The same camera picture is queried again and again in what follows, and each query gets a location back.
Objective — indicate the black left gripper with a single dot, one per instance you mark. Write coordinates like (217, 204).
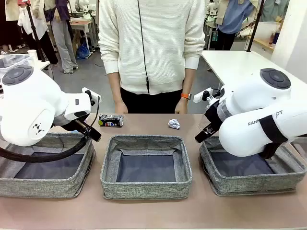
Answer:
(84, 126)

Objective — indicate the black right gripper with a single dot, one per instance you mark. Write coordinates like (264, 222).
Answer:
(214, 117)

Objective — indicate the crushed black soda can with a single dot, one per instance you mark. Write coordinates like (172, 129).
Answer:
(110, 121)

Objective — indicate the white paper ball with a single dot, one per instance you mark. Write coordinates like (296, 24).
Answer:
(173, 124)

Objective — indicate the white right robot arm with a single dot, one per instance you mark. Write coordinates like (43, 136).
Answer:
(251, 100)

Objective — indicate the person's left forearm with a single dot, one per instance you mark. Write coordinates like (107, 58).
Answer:
(188, 81)

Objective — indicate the person's right forearm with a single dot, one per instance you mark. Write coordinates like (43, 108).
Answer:
(114, 86)

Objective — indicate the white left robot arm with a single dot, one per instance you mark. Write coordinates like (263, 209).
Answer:
(28, 107)

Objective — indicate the person's left hand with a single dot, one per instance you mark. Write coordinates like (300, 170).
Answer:
(181, 106)

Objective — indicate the person's right hand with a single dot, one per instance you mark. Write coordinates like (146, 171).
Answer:
(121, 107)

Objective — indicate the orange wrist watch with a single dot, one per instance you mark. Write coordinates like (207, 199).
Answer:
(185, 95)

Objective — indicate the black trousers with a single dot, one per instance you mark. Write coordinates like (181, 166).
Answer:
(148, 103)

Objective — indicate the grey fabric basket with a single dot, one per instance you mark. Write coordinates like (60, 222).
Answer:
(36, 188)
(251, 184)
(144, 189)

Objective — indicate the large white table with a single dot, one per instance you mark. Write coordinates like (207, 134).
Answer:
(239, 62)

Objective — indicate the blue plastic bag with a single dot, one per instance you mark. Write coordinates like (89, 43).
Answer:
(82, 52)

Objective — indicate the small white side table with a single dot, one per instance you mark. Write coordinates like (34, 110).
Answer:
(42, 65)

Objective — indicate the person in white sweater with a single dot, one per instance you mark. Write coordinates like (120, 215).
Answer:
(163, 48)

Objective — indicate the background person grey trousers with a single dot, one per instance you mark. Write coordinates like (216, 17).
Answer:
(62, 43)

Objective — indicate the white paper cup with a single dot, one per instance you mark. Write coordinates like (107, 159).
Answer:
(32, 55)

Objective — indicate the clear plastic storage bin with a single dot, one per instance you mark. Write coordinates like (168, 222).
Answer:
(14, 60)

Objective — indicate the wooden background table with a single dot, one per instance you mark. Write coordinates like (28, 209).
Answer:
(81, 24)

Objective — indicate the black tripod pole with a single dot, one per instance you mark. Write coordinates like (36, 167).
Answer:
(34, 33)

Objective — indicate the black stand pole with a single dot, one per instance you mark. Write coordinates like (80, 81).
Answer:
(254, 28)

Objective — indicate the background person blue shirt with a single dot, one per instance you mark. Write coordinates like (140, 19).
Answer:
(232, 19)

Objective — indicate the background person white top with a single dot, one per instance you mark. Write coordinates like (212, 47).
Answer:
(42, 26)

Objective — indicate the translucent plastic container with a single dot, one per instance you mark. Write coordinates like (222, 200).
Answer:
(266, 31)

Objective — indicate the background person black clothes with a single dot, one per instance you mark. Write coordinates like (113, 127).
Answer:
(9, 31)

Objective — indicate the background person green shirt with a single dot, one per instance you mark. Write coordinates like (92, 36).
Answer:
(273, 9)

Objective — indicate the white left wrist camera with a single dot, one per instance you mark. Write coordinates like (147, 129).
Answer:
(96, 97)

